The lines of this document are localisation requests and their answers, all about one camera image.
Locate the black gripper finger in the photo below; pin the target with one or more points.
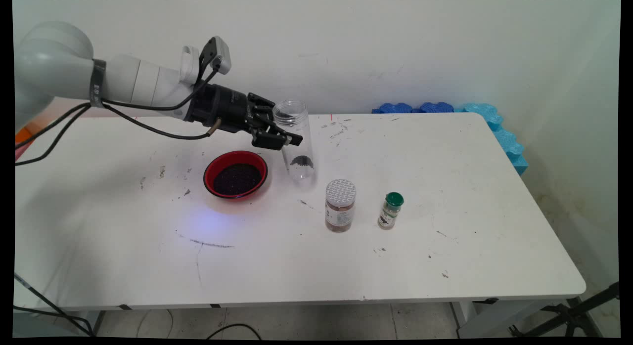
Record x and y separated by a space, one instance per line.
262 102
269 137

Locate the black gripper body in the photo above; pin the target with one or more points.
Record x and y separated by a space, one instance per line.
222 110

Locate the clear plastic jar black seeds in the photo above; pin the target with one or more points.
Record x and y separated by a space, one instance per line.
299 152

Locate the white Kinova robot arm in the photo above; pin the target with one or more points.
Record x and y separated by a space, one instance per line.
49 63

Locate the red bowl with black seeds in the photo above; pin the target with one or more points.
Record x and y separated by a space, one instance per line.
212 168

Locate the brown spice jar white lid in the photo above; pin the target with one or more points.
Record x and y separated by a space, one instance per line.
340 211

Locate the dark blue foam mat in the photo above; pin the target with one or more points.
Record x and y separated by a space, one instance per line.
395 108

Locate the small spice bottle green cap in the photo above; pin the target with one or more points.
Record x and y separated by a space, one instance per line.
389 214

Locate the orange block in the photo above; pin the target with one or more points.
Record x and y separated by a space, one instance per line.
23 136

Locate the pink block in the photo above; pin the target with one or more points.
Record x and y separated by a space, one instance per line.
20 152

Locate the light blue foam mat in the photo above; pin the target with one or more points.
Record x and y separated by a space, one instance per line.
504 137

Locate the white table leg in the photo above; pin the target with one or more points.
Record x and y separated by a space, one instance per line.
494 318
85 323

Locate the black tripod stand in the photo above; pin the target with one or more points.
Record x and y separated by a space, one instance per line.
573 315

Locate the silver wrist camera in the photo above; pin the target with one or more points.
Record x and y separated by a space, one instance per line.
220 51

